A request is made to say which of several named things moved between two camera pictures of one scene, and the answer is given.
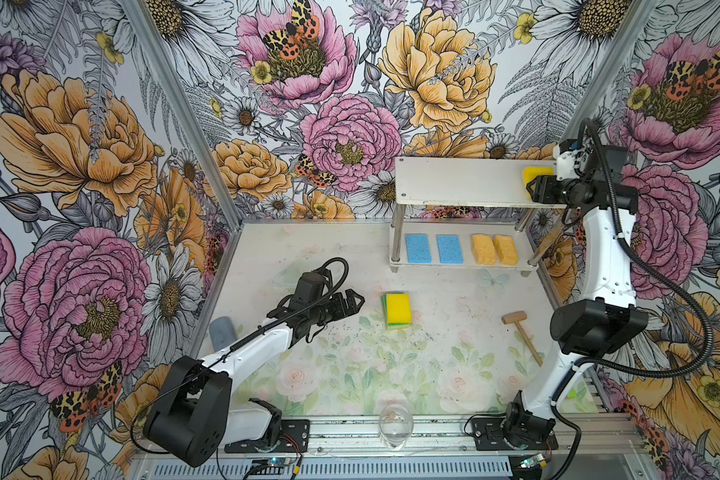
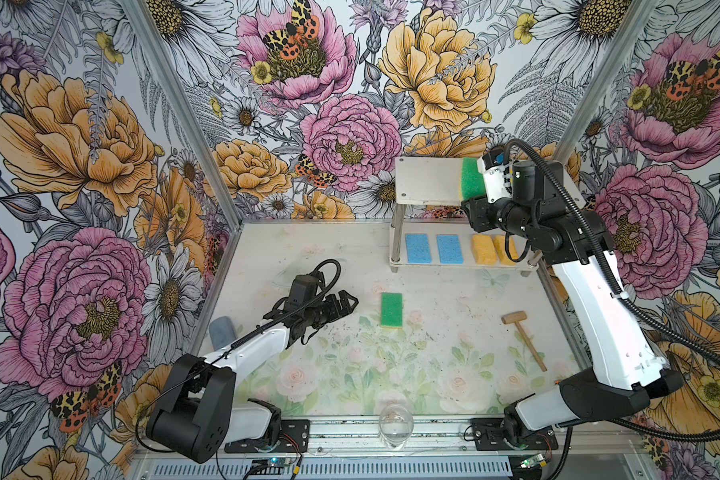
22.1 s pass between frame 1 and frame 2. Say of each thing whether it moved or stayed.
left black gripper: stayed
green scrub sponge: moved
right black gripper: moved
